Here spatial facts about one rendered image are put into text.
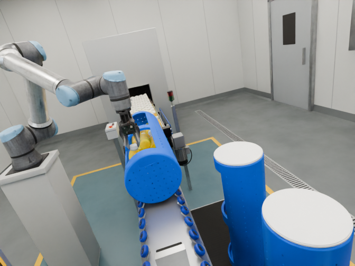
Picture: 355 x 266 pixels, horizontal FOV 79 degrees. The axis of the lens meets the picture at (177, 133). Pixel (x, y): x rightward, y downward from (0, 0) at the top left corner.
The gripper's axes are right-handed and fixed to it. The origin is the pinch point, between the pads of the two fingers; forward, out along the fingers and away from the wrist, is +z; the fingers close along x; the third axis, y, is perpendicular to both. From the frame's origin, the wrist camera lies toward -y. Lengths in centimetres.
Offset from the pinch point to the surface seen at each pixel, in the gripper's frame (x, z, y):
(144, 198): -0.8, 24.8, 10.9
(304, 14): 322, -58, -262
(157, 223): 2.9, 32.4, 22.2
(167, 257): 5, 17, 54
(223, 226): 54, 109, -35
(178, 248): 9, 17, 53
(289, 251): 43, 25, 59
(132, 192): -5.5, 19.9, 11.0
